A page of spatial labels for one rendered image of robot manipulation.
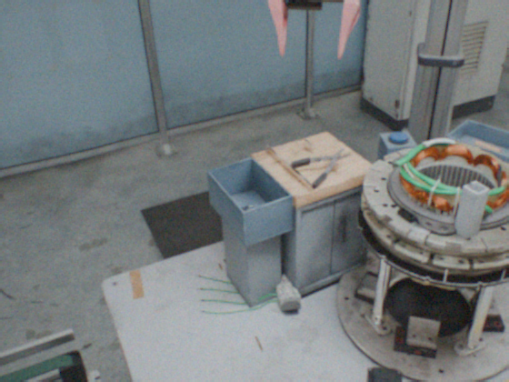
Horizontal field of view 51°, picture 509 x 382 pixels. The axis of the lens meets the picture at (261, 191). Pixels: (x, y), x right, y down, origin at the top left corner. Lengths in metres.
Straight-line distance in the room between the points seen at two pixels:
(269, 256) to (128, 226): 1.70
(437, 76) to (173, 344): 0.89
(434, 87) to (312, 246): 0.54
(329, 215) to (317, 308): 0.22
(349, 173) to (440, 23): 0.46
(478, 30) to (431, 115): 2.12
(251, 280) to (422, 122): 0.63
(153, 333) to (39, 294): 1.40
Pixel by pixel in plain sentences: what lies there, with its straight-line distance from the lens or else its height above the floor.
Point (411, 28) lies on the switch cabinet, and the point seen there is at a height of 0.67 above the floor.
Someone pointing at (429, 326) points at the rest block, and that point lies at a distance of 1.10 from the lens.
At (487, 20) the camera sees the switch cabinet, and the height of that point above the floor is 0.64.
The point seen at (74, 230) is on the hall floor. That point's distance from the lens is 2.84.
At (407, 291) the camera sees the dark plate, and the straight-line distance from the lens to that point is 1.27.
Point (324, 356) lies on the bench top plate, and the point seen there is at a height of 0.78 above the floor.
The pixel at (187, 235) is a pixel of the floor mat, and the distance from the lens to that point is 2.63.
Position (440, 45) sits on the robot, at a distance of 1.40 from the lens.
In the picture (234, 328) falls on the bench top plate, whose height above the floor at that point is 0.78.
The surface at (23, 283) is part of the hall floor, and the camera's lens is 2.63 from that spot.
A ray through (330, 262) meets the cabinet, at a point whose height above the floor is 0.85.
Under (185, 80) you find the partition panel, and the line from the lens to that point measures 3.20.
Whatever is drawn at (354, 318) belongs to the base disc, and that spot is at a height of 0.80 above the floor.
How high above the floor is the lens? 1.66
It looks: 35 degrees down
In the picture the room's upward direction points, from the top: 2 degrees counter-clockwise
